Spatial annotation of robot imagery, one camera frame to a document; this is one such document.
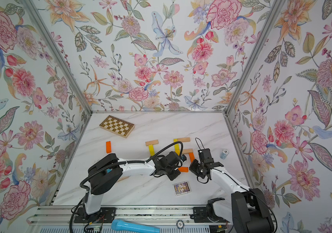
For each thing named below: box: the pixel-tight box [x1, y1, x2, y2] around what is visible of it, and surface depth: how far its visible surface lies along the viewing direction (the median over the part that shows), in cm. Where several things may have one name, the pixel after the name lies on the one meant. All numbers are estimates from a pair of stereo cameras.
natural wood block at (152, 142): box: [145, 139, 159, 147], surface depth 103 cm
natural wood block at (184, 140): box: [177, 137, 191, 143], surface depth 106 cm
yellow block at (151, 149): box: [148, 144, 156, 157], surface depth 103 cm
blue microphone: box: [111, 219, 161, 233], surface depth 71 cm
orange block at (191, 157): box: [188, 152, 196, 163], surface depth 97 cm
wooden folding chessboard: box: [99, 115, 136, 139], surface depth 110 cm
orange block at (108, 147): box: [105, 140, 113, 154], surface depth 102 cm
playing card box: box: [172, 181, 191, 196], surface depth 83 cm
